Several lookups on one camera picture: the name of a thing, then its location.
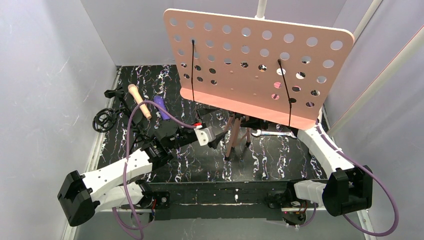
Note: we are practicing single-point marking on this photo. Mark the silver open-end wrench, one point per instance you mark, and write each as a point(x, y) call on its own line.
point(259, 133)

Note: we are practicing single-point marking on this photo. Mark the black tripod mic stand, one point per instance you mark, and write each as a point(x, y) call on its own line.
point(107, 118)

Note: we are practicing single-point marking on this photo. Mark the white PVC pipe frame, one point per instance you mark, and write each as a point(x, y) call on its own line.
point(261, 8)

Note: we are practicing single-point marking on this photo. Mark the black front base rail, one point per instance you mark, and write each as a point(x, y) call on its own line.
point(221, 200)

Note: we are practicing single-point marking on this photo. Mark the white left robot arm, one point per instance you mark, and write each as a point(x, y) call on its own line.
point(82, 195)

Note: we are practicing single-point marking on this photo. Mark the black round-base mic stand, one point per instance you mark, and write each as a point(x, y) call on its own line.
point(121, 102)

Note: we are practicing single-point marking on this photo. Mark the pink microphone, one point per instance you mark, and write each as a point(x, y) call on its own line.
point(134, 92)

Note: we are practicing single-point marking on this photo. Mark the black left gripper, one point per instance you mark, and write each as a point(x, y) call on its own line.
point(214, 143)

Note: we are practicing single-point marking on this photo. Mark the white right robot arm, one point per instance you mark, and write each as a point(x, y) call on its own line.
point(349, 188)

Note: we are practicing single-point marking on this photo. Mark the purple microphone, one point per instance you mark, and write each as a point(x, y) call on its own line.
point(160, 101)

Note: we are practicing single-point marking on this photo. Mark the pink tripod music stand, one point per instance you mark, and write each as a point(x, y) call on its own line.
point(277, 71)

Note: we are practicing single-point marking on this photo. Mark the white wall pipe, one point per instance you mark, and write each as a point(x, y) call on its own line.
point(366, 18)

